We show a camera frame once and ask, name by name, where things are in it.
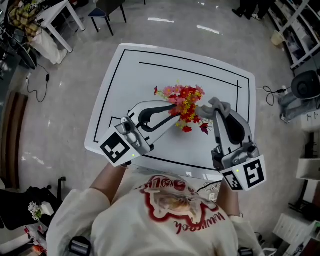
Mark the white shelf unit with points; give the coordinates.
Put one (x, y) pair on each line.
(300, 30)

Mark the black office chair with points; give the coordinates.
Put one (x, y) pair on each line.
(17, 207)

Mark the white low cabinet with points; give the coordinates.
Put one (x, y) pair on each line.
(311, 122)

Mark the white desk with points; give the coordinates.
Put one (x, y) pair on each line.
(57, 10)

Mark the white drawer cabinet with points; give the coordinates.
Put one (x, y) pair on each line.
(290, 227)

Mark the cream printed t-shirt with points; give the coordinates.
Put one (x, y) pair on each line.
(130, 230)

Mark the white flower plant pot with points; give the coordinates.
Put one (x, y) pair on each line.
(35, 211)

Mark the white table with black lines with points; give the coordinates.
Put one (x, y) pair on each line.
(150, 80)

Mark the white power strip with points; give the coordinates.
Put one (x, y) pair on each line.
(283, 90)

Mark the grey wiping cloth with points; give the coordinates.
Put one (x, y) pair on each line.
(205, 111)

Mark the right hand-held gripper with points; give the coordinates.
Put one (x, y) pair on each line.
(253, 175)

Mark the beige waste bin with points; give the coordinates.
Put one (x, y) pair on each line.
(278, 38)

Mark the person's right forearm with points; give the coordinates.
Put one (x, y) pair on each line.
(228, 202)

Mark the brown wooden bench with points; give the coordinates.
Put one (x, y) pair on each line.
(12, 140)

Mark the person's left forearm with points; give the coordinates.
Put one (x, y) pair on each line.
(107, 185)

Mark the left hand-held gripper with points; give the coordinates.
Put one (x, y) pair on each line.
(115, 148)

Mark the grey chair with blue seat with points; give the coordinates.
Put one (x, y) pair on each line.
(110, 5)

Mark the potted red pink flowers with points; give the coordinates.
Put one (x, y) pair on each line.
(186, 105)

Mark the white open shelf box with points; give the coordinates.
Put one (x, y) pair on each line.
(308, 168)

